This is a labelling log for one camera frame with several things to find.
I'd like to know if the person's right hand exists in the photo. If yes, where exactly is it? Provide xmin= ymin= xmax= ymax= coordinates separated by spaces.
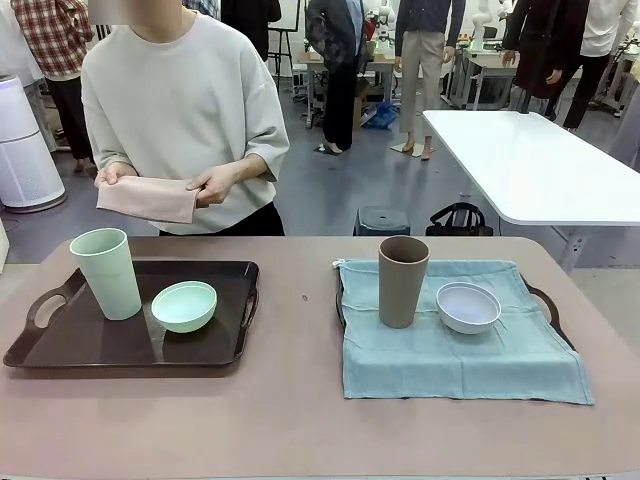
xmin=93 ymin=162 xmax=137 ymax=190

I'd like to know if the person's left hand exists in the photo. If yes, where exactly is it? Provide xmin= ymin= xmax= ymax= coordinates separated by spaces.
xmin=185 ymin=164 xmax=239 ymax=206

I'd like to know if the pink cloth mat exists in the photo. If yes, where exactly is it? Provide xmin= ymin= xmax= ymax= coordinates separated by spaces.
xmin=95 ymin=174 xmax=200 ymax=225

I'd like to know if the pale green plastic cup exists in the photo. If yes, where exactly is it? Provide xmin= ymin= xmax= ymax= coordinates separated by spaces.
xmin=69 ymin=227 xmax=143 ymax=321

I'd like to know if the pale green plastic bowl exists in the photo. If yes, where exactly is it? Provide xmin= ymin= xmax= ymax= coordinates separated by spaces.
xmin=150 ymin=280 xmax=219 ymax=335

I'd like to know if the brown plastic cup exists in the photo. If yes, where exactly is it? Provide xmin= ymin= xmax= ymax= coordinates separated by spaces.
xmin=377 ymin=235 xmax=431 ymax=330

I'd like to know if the white plastic bowl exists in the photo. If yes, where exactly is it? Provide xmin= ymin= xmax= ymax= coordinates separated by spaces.
xmin=435 ymin=281 xmax=502 ymax=335

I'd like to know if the teal cloth mat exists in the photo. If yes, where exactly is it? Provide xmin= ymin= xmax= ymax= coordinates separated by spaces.
xmin=332 ymin=258 xmax=596 ymax=406

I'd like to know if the person's left forearm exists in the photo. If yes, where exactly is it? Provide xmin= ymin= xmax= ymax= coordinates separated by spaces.
xmin=227 ymin=152 xmax=269 ymax=187

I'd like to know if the dark brown serving tray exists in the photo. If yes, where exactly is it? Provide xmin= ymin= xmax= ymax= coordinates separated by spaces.
xmin=2 ymin=259 xmax=261 ymax=370
xmin=333 ymin=267 xmax=577 ymax=403

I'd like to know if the white air purifier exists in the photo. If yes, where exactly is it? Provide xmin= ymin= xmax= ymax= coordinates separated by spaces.
xmin=0 ymin=73 xmax=68 ymax=214

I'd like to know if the person in cream sweater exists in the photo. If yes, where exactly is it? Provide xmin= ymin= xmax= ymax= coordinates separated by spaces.
xmin=79 ymin=0 xmax=291 ymax=237

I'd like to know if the person in dark suit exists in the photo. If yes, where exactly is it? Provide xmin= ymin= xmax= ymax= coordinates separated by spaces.
xmin=305 ymin=0 xmax=369 ymax=155

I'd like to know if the person in red plaid shirt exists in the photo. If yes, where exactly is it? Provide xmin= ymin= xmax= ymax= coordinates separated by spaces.
xmin=9 ymin=0 xmax=96 ymax=174

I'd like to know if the cardboard box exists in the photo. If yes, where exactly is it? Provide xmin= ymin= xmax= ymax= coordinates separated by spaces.
xmin=352 ymin=79 xmax=372 ymax=129

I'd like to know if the person in black top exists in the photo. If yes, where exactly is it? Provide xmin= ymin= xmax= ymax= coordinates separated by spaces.
xmin=222 ymin=0 xmax=282 ymax=64

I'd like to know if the blue grey plastic stool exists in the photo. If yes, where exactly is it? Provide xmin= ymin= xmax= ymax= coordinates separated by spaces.
xmin=353 ymin=205 xmax=412 ymax=237

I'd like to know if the person in blue plaid shirt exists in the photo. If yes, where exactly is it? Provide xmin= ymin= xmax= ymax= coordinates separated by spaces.
xmin=182 ymin=0 xmax=221 ymax=21

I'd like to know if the blue plastic bag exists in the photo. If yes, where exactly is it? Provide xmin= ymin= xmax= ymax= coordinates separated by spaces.
xmin=360 ymin=101 xmax=400 ymax=130

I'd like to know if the white humanoid robot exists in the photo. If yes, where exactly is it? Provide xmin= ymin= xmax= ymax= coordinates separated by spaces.
xmin=472 ymin=0 xmax=501 ymax=44
xmin=372 ymin=0 xmax=399 ymax=39

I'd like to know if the black bag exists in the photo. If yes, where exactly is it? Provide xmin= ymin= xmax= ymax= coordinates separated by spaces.
xmin=425 ymin=203 xmax=495 ymax=237

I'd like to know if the grey workbench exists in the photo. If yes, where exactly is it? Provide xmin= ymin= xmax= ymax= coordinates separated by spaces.
xmin=452 ymin=47 xmax=521 ymax=109

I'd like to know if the white table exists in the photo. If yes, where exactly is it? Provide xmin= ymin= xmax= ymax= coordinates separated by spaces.
xmin=422 ymin=109 xmax=640 ymax=274

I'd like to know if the person in dark coat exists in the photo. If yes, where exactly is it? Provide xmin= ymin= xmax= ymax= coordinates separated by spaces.
xmin=502 ymin=0 xmax=591 ymax=119

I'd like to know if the person in white shirt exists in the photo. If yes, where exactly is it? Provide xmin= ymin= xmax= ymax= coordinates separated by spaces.
xmin=562 ymin=0 xmax=624 ymax=132

